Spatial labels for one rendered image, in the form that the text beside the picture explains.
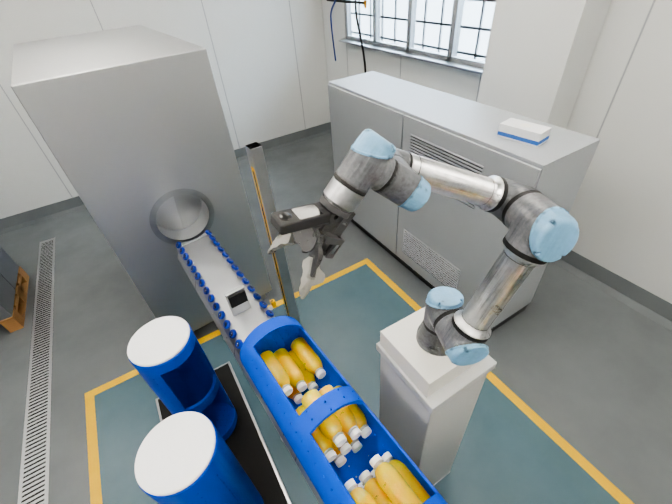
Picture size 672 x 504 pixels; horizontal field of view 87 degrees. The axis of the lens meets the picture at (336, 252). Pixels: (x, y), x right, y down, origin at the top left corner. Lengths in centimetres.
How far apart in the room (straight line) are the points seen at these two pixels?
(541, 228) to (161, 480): 139
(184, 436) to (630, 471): 239
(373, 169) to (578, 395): 253
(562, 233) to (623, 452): 211
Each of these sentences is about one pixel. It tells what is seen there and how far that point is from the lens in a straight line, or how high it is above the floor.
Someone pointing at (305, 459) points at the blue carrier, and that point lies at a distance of 127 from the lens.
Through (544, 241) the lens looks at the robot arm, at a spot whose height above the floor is 181.
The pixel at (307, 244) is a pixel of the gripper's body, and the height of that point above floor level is 190.
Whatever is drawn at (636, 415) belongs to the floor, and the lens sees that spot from 309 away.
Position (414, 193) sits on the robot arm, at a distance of 73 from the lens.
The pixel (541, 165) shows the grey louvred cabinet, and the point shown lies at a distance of 213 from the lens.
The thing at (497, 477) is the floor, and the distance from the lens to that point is 256.
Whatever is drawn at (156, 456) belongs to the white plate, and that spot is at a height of 104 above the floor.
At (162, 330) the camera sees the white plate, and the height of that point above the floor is 104.
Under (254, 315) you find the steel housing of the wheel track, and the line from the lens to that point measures 192.
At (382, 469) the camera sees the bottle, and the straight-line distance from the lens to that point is 126.
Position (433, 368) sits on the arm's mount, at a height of 124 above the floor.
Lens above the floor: 234
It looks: 40 degrees down
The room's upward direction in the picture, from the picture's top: 5 degrees counter-clockwise
